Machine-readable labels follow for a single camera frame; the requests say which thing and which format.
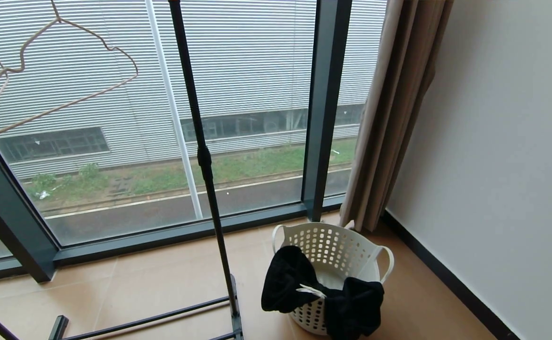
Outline black garment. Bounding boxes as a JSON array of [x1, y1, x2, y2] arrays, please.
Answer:
[[326, 278, 384, 340]]

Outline black clothes rack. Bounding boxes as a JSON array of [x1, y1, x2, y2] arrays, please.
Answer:
[[0, 0, 244, 340]]

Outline white laundry basket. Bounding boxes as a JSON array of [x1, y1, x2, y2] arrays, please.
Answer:
[[271, 221, 395, 337]]

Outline beige curtain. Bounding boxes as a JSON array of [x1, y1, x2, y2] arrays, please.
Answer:
[[340, 0, 454, 233]]

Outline black drawstring shorts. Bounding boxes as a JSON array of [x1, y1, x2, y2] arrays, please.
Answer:
[[261, 246, 347, 315]]

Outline window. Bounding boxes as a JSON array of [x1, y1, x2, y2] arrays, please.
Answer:
[[0, 0, 388, 284]]

